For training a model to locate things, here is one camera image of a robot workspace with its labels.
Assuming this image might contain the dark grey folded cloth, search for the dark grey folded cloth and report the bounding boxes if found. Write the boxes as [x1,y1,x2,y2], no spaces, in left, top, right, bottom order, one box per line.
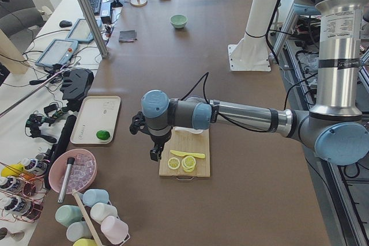
[118,30,137,43]

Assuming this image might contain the pink cup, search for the pink cup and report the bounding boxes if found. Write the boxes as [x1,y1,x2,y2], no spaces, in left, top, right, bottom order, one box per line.
[100,215,129,245]

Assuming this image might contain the copper wire bottle rack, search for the copper wire bottle rack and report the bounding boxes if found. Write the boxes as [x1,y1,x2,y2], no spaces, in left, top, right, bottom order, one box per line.
[1,158,49,223]

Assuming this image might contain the white pillar with base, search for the white pillar with base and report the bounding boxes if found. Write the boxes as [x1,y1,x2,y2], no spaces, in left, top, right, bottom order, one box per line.
[228,0,280,71]

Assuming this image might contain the light blue cup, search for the light blue cup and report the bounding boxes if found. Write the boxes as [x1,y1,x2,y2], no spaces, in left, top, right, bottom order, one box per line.
[82,188,110,207]

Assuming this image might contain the yellow lemon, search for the yellow lemon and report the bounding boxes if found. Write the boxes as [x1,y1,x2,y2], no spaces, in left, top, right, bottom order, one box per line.
[1,164,24,177]

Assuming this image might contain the single lemon slice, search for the single lemon slice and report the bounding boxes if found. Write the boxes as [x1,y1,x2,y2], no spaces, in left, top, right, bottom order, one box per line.
[167,157,181,170]

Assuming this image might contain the yellow cup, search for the yellow cup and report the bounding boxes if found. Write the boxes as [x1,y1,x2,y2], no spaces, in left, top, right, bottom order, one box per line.
[73,238,97,246]

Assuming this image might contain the bamboo cutting board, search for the bamboo cutting board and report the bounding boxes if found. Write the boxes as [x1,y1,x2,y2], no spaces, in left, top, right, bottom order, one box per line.
[159,127,210,179]

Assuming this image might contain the green lime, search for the green lime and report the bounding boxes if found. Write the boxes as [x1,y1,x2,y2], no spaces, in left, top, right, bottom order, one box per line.
[96,130,111,141]

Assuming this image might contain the pink bowl with ice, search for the pink bowl with ice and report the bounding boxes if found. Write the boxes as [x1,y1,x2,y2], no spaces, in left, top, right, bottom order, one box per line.
[48,149,97,194]

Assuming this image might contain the black headset device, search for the black headset device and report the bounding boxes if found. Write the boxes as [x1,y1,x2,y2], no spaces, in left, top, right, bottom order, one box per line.
[60,69,94,113]

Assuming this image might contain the yellow plastic knife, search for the yellow plastic knife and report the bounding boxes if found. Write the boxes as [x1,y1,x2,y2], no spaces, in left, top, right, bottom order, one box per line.
[170,150,206,159]

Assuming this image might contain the upper blue teach pendant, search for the upper blue teach pendant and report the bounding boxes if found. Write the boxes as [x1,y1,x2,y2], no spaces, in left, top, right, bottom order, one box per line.
[66,18,93,44]

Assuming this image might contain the blue teach pendant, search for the blue teach pendant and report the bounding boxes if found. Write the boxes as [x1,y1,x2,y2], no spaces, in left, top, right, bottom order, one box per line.
[66,18,93,44]
[35,39,78,67]

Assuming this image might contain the black computer mouse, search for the black computer mouse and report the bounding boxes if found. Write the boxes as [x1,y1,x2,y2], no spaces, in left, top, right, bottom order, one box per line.
[59,20,73,28]

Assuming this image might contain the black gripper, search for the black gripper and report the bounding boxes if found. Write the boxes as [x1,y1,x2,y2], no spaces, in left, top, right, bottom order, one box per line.
[129,112,172,162]

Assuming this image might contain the lower blue teach pendant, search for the lower blue teach pendant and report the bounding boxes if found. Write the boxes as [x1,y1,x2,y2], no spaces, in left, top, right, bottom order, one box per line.
[35,39,78,67]

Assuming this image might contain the cream plastic tray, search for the cream plastic tray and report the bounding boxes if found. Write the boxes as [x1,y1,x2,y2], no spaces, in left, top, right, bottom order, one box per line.
[70,96,121,145]

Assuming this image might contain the white cup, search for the white cup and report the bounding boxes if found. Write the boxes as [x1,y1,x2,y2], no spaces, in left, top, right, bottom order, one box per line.
[90,203,118,224]

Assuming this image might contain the grey office chair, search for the grey office chair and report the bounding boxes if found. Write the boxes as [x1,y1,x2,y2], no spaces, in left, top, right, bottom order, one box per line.
[1,0,46,37]

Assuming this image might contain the pale grey cup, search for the pale grey cup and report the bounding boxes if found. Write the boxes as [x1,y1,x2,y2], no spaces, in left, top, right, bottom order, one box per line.
[66,221,92,242]

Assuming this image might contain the stacked lemon slices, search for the stacked lemon slices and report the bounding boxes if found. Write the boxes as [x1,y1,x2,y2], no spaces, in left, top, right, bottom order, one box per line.
[182,156,197,173]

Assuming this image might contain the aluminium frame post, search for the aluminium frame post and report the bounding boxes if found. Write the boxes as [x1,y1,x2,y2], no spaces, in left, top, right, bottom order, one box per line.
[77,0,108,58]

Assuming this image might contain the steel muddler tool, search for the steel muddler tool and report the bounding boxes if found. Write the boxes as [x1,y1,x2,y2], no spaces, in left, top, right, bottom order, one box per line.
[57,157,75,204]

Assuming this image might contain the green cup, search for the green cup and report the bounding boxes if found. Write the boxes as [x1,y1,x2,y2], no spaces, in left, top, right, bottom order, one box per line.
[55,205,82,227]

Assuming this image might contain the green ceramic bowl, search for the green ceramic bowl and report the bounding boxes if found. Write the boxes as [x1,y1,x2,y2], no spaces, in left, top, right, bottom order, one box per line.
[170,14,187,29]

